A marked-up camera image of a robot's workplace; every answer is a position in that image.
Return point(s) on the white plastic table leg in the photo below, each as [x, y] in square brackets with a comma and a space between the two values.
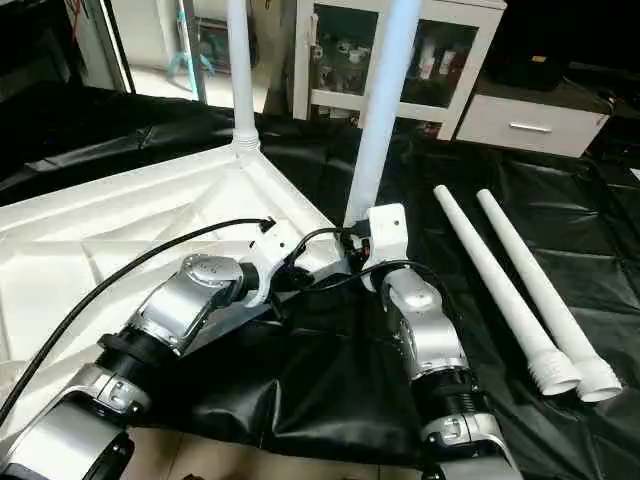
[385, 90]
[495, 280]
[540, 280]
[243, 60]

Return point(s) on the white plastic table top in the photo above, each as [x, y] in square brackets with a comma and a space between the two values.
[90, 240]

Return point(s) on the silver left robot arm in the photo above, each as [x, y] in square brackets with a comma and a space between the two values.
[180, 300]

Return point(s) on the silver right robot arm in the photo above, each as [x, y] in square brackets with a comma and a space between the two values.
[425, 320]

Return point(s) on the white glass-door cabinet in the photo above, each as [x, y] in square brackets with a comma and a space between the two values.
[340, 60]

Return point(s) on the black mat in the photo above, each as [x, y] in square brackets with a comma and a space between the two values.
[560, 230]

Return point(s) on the white drawer unit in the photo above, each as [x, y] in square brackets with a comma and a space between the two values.
[530, 125]

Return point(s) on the dark storage box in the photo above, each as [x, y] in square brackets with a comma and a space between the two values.
[215, 45]

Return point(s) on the black box yellow label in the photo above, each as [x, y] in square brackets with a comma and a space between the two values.
[535, 45]

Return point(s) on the light blue metal frame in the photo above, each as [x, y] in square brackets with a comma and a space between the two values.
[185, 45]

